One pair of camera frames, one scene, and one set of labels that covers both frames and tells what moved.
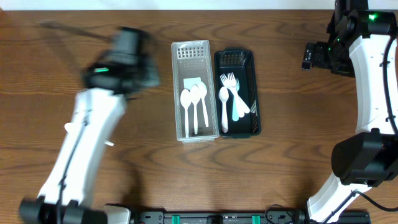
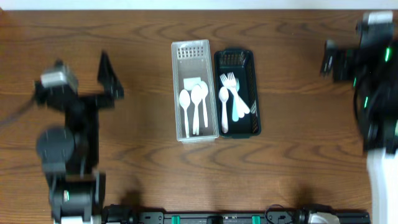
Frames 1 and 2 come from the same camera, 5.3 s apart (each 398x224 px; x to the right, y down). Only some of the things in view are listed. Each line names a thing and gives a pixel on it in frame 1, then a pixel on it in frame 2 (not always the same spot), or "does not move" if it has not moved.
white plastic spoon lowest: [68, 126] → [196, 121]
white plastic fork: [235, 107] does not move
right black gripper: [318, 59] → [339, 71]
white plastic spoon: [185, 99] does not move
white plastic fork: [232, 81] does not move
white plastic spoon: [224, 95] does not move
